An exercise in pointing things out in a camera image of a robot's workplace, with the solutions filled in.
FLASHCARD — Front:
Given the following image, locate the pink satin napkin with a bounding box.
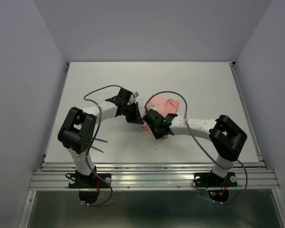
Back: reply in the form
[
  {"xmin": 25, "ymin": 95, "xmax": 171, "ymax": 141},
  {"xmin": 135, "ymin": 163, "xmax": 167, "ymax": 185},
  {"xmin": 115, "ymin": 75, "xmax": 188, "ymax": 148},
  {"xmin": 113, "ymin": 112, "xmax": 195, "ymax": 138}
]
[{"xmin": 142, "ymin": 93, "xmax": 180, "ymax": 138}]

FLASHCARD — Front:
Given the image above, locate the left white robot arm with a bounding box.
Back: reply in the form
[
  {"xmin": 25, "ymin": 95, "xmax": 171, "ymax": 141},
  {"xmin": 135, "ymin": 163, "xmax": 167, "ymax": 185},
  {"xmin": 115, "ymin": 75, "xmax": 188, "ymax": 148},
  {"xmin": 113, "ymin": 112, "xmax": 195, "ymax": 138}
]
[{"xmin": 57, "ymin": 87, "xmax": 143, "ymax": 187}]

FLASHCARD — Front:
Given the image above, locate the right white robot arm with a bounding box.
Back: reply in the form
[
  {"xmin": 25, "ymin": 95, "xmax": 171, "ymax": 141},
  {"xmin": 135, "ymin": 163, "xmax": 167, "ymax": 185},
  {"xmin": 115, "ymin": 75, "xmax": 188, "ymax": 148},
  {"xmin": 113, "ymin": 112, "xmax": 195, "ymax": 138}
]
[{"xmin": 142, "ymin": 108, "xmax": 247, "ymax": 185}]

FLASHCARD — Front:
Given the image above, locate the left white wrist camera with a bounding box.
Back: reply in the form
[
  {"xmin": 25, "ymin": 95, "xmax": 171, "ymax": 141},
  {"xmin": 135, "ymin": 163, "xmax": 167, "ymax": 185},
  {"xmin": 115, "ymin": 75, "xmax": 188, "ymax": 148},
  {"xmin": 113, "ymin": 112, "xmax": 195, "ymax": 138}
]
[{"xmin": 133, "ymin": 92, "xmax": 139, "ymax": 98}]

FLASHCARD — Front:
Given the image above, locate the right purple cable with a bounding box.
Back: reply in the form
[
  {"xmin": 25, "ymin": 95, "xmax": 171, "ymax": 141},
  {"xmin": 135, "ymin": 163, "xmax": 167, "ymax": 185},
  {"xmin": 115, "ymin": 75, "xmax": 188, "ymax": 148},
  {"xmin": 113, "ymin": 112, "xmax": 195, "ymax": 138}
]
[{"xmin": 144, "ymin": 91, "xmax": 248, "ymax": 205}]

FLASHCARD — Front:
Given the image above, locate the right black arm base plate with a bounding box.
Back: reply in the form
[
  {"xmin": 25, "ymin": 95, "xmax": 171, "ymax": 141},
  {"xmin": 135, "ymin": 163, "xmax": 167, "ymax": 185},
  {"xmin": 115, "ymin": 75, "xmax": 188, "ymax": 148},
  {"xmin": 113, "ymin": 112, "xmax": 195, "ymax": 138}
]
[{"xmin": 192, "ymin": 172, "xmax": 238, "ymax": 188}]

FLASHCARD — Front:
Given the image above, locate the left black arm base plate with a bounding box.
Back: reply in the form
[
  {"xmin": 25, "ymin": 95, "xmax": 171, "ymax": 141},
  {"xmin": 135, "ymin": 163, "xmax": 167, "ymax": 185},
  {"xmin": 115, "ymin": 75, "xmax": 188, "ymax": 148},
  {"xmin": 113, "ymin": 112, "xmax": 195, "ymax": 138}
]
[{"xmin": 65, "ymin": 172, "xmax": 110, "ymax": 189}]

